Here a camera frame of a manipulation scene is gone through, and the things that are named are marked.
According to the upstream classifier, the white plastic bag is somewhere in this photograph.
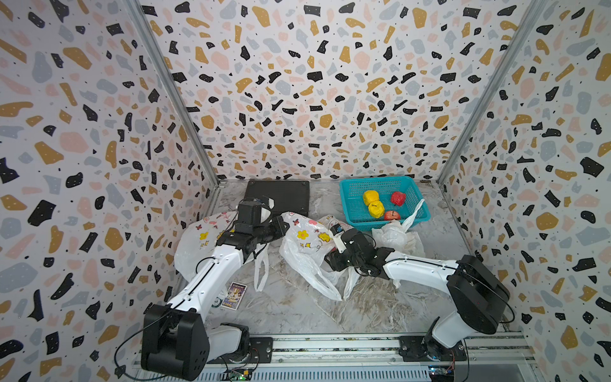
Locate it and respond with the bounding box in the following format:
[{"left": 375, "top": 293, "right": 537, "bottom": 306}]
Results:
[
  {"left": 174, "top": 211, "right": 270, "bottom": 292},
  {"left": 279, "top": 212, "right": 360, "bottom": 301},
  {"left": 369, "top": 200, "right": 430, "bottom": 287}
]

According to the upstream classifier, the red apple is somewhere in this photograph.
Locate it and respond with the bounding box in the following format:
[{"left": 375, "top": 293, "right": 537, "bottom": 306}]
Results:
[{"left": 384, "top": 210, "right": 401, "bottom": 221}]

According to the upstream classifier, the red toy fruit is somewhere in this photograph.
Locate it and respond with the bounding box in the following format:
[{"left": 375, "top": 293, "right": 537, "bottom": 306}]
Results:
[{"left": 390, "top": 191, "right": 407, "bottom": 207}]

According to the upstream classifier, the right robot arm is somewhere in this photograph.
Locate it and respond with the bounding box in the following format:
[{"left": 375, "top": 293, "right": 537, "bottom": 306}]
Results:
[{"left": 325, "top": 224, "right": 510, "bottom": 359}]

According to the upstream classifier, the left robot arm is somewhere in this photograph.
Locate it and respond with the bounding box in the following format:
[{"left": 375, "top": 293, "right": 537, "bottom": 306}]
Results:
[{"left": 141, "top": 197, "right": 290, "bottom": 381}]

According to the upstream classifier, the black hard case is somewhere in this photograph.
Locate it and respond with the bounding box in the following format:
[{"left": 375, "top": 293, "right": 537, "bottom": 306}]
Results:
[{"left": 244, "top": 180, "right": 310, "bottom": 216}]

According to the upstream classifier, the teal plastic basket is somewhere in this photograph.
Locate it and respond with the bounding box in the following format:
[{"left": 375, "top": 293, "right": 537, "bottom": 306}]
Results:
[{"left": 340, "top": 176, "right": 431, "bottom": 231}]

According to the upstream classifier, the playing card box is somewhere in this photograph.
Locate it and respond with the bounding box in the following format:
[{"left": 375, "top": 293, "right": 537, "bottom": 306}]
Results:
[{"left": 221, "top": 282, "right": 248, "bottom": 310}]

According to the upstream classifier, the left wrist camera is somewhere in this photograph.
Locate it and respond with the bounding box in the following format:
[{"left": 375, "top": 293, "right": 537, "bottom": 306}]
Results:
[{"left": 237, "top": 198, "right": 272, "bottom": 226}]

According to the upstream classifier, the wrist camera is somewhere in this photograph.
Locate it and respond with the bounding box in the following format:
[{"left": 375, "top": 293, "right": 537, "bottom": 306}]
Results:
[
  {"left": 237, "top": 198, "right": 272, "bottom": 226},
  {"left": 329, "top": 223, "right": 346, "bottom": 253}
]

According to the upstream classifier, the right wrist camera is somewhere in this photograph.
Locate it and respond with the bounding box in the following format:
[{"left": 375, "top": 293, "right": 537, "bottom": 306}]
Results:
[{"left": 329, "top": 223, "right": 346, "bottom": 253}]

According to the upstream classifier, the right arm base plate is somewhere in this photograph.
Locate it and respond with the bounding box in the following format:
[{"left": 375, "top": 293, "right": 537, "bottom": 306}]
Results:
[{"left": 398, "top": 335, "right": 467, "bottom": 362}]

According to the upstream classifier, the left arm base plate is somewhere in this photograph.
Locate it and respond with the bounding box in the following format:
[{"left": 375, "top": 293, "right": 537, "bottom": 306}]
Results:
[{"left": 208, "top": 337, "right": 274, "bottom": 366}]

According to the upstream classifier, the aluminium front rail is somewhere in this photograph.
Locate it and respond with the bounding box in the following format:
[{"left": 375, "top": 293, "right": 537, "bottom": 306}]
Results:
[{"left": 130, "top": 331, "right": 538, "bottom": 382}]

